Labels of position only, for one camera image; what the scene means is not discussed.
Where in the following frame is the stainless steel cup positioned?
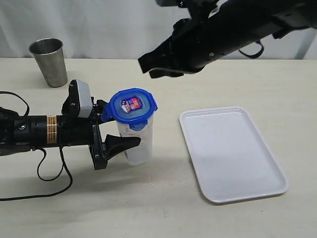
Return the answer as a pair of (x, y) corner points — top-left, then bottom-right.
(28, 38), (68, 88)

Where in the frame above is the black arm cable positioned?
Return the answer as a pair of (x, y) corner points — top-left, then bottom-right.
(237, 41), (264, 60)
(0, 91), (73, 201)

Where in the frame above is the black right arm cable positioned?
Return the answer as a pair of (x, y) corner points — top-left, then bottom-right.
(237, 41), (264, 60)

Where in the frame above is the blue plastic lid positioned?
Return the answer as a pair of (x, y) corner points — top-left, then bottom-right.
(101, 88), (158, 131)

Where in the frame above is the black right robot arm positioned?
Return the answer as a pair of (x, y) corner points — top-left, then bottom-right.
(138, 0), (317, 78)

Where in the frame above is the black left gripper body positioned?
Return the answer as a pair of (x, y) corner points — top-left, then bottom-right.
(58, 79), (108, 170)

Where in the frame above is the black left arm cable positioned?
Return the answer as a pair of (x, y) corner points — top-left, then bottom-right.
(0, 91), (73, 201)

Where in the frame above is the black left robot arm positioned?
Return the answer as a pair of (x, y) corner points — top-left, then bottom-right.
(0, 79), (141, 170)

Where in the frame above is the white backdrop curtain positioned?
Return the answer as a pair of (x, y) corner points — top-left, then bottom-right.
(0, 0), (316, 59)

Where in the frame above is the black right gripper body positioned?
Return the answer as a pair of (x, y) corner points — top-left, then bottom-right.
(138, 18), (203, 79)

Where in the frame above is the clear plastic container with label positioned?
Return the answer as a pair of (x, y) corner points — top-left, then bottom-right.
(117, 116), (154, 166)

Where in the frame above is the white rectangular tray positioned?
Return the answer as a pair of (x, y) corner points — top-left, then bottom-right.
(179, 106), (289, 204)

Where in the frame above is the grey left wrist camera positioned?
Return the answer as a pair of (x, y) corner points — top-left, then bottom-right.
(75, 79), (93, 119)

